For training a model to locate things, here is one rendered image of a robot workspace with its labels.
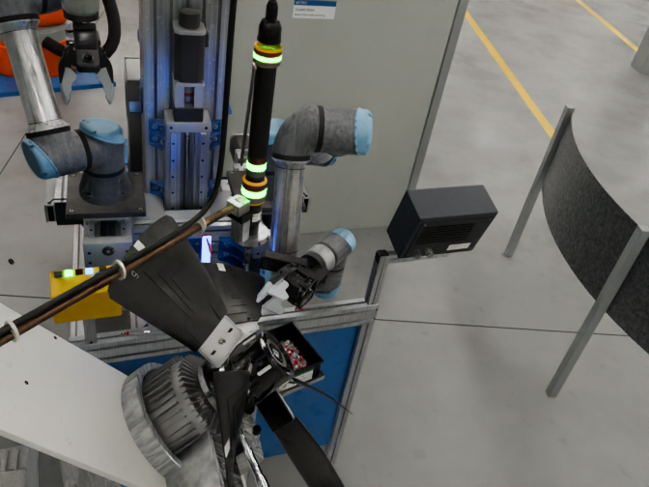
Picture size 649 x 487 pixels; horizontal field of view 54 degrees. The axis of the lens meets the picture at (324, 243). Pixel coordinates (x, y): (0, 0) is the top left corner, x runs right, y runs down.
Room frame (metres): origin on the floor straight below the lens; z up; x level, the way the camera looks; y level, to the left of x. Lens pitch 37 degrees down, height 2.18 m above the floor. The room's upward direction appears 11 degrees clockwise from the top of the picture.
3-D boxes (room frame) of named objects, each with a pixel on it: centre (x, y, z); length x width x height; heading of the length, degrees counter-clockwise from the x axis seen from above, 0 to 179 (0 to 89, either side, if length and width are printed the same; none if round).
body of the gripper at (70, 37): (1.31, 0.60, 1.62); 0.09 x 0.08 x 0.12; 26
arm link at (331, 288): (1.32, -0.01, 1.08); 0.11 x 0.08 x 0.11; 105
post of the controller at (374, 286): (1.50, -0.18, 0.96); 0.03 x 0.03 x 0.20; 26
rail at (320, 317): (1.31, 0.21, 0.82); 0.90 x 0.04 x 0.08; 116
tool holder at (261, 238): (0.94, 0.15, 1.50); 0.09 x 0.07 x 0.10; 151
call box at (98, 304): (1.14, 0.56, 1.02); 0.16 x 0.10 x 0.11; 116
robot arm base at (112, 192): (1.56, 0.68, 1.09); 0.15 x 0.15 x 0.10
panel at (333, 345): (1.31, 0.21, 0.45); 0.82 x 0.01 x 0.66; 116
